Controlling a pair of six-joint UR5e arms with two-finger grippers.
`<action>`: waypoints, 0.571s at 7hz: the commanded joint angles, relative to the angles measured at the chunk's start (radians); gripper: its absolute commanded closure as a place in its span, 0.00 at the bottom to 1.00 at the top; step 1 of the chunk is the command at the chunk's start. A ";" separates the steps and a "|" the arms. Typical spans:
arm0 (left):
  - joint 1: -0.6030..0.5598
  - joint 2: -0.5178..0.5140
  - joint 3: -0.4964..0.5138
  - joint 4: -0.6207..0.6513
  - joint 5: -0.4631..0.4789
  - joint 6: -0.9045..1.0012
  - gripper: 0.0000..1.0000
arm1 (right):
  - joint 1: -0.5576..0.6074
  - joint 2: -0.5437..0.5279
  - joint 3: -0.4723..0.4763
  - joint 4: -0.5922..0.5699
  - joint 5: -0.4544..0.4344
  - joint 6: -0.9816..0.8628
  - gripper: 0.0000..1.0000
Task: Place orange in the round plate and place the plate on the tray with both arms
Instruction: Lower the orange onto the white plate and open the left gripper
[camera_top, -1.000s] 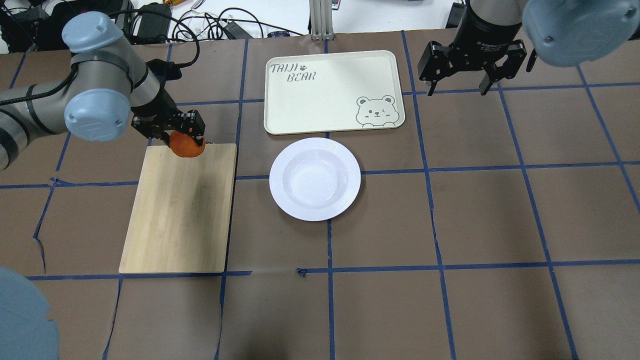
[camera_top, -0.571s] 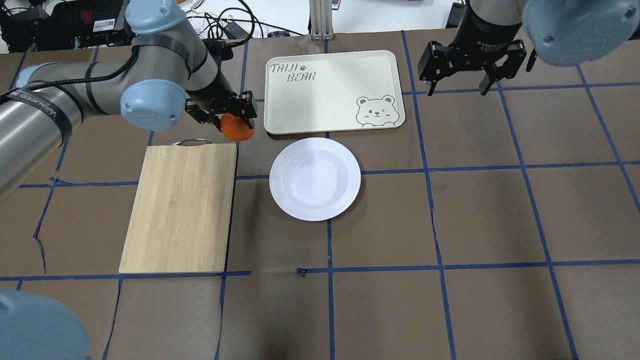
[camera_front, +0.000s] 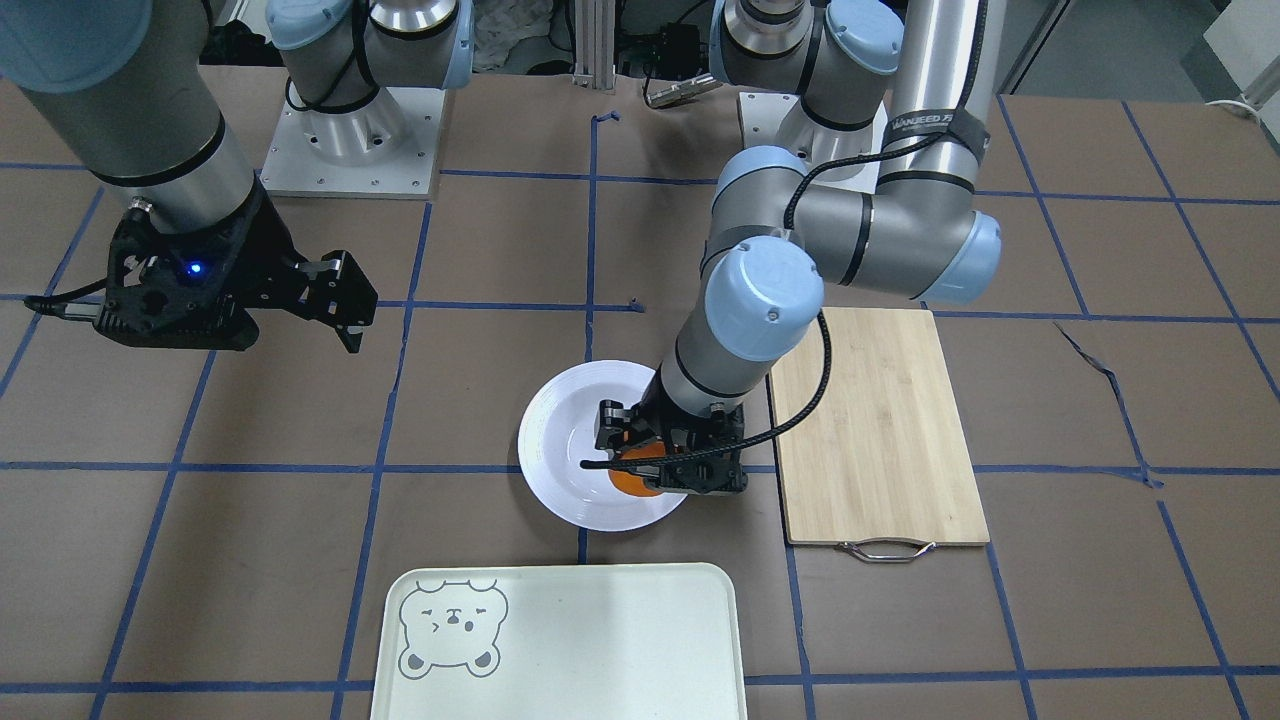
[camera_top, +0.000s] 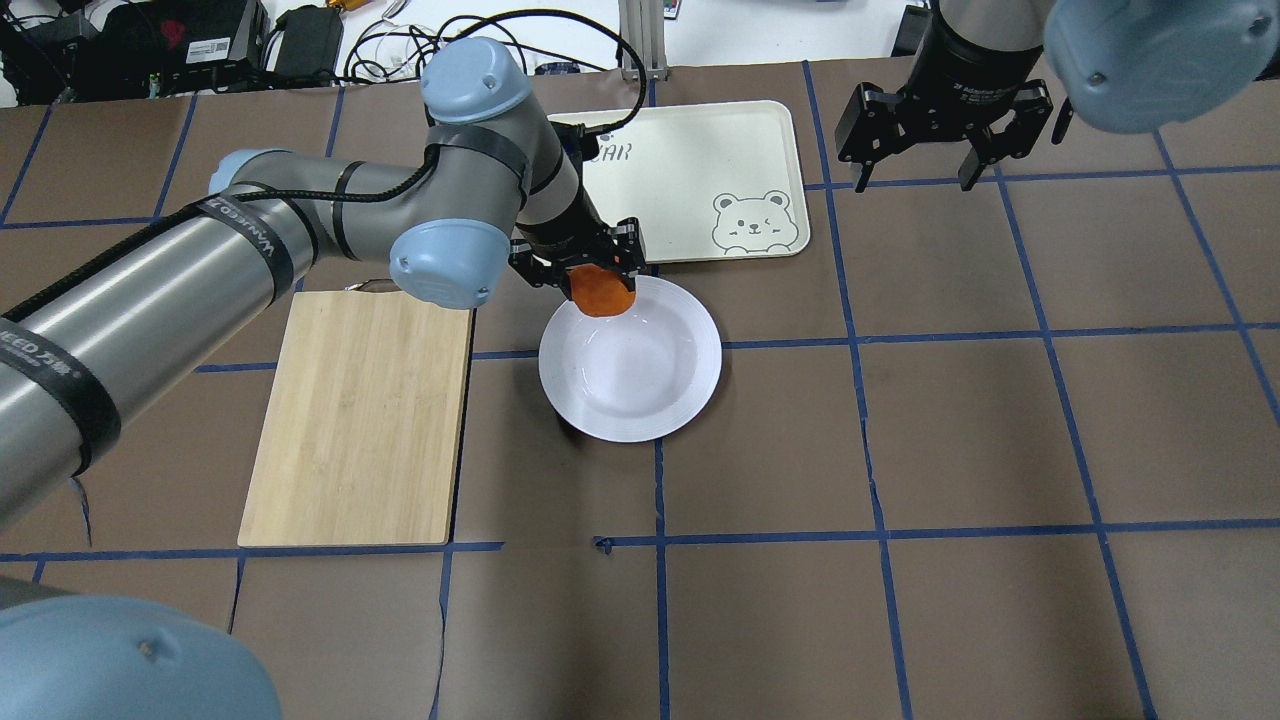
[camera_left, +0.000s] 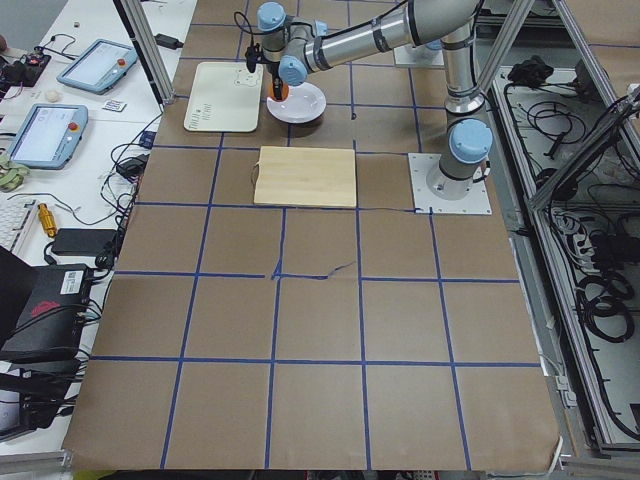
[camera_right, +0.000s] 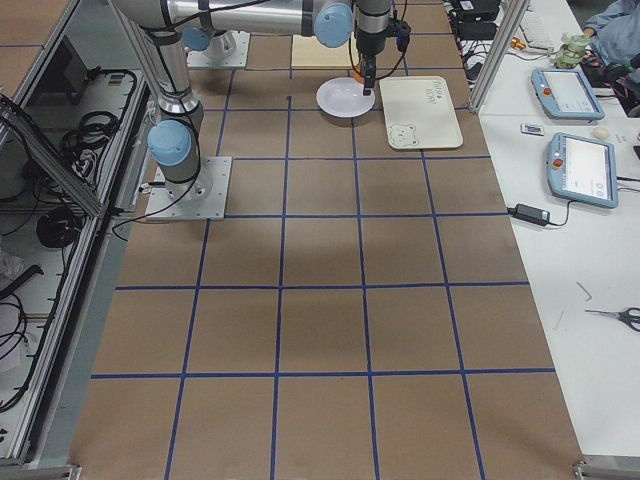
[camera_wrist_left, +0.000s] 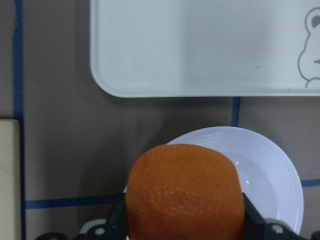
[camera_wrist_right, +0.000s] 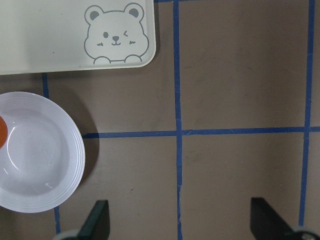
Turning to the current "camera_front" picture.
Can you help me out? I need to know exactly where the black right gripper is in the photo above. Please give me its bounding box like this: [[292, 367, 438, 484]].
[[93, 181, 378, 354]]

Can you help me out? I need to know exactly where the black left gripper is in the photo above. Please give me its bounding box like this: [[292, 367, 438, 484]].
[[595, 375, 748, 495]]

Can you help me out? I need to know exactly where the orange fruit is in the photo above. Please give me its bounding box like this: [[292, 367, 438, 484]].
[[608, 441, 666, 498]]

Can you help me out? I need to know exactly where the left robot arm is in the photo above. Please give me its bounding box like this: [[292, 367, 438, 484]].
[[582, 1, 1006, 497]]

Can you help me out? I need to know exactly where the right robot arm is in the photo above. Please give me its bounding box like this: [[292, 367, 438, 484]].
[[3, 1, 475, 354]]

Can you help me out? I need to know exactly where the cream bear tray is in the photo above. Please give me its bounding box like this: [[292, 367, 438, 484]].
[[371, 562, 748, 719]]

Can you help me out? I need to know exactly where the white round plate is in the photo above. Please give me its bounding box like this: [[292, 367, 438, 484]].
[[517, 360, 685, 532]]

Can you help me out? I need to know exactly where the bamboo cutting board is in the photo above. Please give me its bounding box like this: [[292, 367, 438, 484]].
[[771, 307, 989, 562]]

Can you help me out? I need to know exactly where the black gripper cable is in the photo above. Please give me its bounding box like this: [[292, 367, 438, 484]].
[[580, 307, 835, 471]]

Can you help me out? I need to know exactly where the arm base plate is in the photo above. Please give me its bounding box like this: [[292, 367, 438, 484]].
[[260, 87, 449, 200], [739, 91, 888, 169]]

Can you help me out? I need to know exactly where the aluminium frame post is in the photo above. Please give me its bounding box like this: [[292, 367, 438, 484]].
[[568, 0, 618, 94]]

